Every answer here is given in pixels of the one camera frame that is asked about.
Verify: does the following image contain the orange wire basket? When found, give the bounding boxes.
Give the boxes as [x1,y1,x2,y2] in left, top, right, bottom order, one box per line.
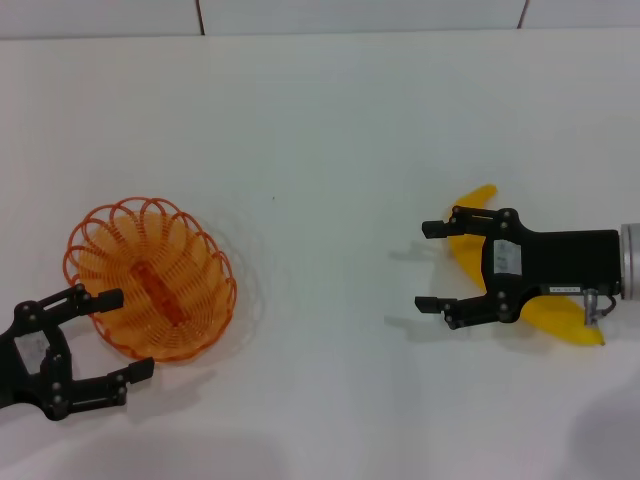
[63,196,239,364]

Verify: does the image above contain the yellow banana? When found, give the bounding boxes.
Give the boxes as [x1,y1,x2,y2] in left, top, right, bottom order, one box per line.
[446,183,608,348]

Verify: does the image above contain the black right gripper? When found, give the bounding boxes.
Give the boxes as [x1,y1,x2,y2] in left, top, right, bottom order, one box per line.
[414,204,622,332]

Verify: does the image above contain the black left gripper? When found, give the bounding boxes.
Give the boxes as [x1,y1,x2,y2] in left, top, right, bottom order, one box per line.
[0,283,157,421]

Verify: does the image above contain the right gripper connector cable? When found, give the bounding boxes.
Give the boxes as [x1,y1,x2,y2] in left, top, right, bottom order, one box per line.
[582,287,619,329]

